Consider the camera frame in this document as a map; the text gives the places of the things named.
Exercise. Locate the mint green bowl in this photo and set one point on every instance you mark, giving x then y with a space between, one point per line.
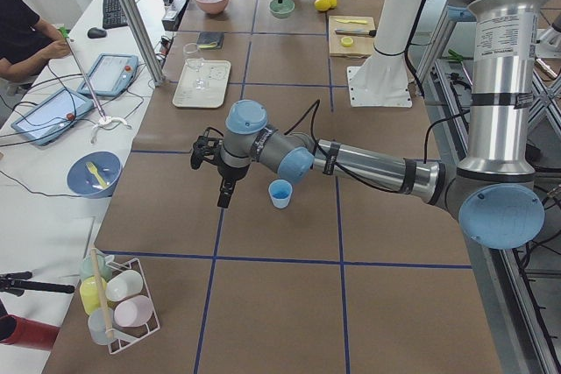
281 8

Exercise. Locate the light blue plastic cup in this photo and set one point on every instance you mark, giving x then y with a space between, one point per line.
280 192

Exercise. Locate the blue bowl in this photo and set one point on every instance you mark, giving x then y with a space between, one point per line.
81 182

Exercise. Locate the yellow plastic knife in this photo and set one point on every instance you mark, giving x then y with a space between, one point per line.
352 21

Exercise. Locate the wooden cutting board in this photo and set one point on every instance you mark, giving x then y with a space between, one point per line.
351 36

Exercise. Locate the lemon half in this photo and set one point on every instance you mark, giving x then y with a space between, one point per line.
347 41

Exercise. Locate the grey yellow folded cloth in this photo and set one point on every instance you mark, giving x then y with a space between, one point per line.
210 40

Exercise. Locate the steel muddler black cap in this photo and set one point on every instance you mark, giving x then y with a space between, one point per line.
356 32

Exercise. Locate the cream bear tray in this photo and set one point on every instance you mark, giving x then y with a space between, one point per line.
216 73

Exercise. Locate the clear wine glass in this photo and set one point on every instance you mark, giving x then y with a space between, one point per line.
194 61

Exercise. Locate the yellow plastic fork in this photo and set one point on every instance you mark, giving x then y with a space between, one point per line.
93 170

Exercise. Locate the white plastic cup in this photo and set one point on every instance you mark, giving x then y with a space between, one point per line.
124 285

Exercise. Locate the pink plastic cup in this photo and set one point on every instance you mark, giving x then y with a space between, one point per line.
134 311

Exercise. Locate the far blue teach pendant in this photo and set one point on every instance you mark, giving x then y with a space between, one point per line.
112 74

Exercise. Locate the blue teach pendant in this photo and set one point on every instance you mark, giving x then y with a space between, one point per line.
112 74
50 118

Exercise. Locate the green plastic cup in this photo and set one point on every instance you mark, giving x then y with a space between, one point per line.
103 263

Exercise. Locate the black keyboard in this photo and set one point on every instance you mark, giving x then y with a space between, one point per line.
113 15

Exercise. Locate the yellow plastic cup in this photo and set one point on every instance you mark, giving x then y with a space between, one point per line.
89 295

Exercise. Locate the clear grey plastic cup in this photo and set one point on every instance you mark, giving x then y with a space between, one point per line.
97 328

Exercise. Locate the near blue teach pendant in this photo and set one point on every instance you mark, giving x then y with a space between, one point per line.
50 118

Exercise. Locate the black computer mouse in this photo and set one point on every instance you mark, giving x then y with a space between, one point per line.
96 33

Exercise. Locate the pink grabber stick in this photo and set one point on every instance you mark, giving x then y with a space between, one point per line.
104 120

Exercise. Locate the black tripod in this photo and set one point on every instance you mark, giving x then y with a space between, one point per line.
17 283

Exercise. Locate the seated person black shirt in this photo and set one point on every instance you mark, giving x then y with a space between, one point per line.
28 42

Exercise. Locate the red cylinder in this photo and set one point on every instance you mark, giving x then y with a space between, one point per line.
22 332

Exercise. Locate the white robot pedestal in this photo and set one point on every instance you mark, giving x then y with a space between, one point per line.
382 80

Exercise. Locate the white wire cup rack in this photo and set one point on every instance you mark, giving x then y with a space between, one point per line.
124 337

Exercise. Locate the aluminium frame post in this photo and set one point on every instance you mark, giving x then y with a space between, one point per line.
142 39

